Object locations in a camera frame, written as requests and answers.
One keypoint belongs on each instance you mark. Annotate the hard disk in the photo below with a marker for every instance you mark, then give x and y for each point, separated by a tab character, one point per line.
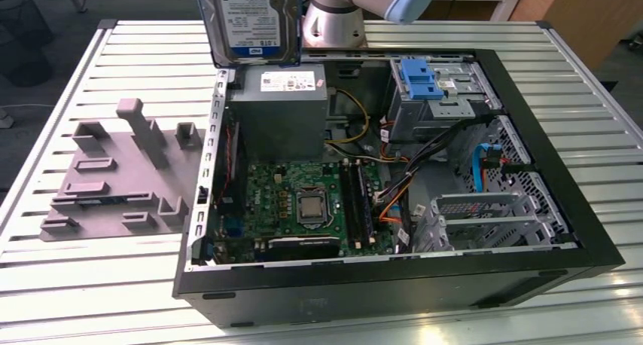
250	21

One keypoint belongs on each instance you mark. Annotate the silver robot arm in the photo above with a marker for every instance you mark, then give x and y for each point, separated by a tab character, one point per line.
325	25

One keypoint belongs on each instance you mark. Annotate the metal disk bay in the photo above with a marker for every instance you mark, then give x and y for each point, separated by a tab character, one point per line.
481	220

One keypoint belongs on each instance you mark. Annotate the black RAM slot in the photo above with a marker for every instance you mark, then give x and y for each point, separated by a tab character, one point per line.
346	202

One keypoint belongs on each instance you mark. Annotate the silver CPU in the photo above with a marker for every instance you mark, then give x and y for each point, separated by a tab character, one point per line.
312	208

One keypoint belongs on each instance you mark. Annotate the CPU socket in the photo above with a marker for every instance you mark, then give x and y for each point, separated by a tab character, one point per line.
297	209

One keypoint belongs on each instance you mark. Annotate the green motherboard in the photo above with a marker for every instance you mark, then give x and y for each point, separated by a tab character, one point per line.
265	194

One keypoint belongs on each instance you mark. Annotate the grey power supply unit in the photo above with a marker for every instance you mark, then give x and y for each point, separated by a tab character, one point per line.
276	115

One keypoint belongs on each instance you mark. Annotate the black graphics card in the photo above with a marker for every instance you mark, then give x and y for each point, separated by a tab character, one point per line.
301	245

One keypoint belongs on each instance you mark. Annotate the metal drive cage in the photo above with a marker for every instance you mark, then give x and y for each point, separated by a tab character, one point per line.
416	119

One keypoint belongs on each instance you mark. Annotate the blue drive latch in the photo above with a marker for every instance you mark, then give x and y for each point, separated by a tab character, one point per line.
418	81

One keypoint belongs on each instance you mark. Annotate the blue card latch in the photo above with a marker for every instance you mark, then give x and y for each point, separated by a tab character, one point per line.
205	251

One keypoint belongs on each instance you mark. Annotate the black PC case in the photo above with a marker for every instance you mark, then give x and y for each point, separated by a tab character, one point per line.
350	296

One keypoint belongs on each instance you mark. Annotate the grey parts rack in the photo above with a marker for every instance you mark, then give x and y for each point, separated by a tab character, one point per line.
125	187

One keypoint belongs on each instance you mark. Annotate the wooden cabinet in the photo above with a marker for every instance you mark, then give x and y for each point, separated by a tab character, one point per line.
592	13

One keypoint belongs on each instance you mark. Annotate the black bin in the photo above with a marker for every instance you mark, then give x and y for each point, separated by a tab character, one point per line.
20	40

